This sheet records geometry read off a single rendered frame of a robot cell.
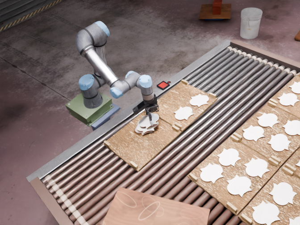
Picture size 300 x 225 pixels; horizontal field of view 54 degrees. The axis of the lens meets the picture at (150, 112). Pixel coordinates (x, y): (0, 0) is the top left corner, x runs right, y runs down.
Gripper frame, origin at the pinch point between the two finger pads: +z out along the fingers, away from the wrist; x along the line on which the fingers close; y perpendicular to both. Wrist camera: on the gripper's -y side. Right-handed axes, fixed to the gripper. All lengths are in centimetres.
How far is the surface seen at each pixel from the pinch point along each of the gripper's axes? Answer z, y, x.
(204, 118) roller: 9.7, 38.1, -5.6
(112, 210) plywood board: -3, -37, -57
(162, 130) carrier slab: 8.0, 7.3, -5.4
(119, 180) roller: 9.8, -29.8, -32.1
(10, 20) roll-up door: 92, -155, 455
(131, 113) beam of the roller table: 10.2, -8.7, 22.4
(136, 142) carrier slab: 8.0, -12.7, -9.0
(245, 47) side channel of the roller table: 7, 106, 56
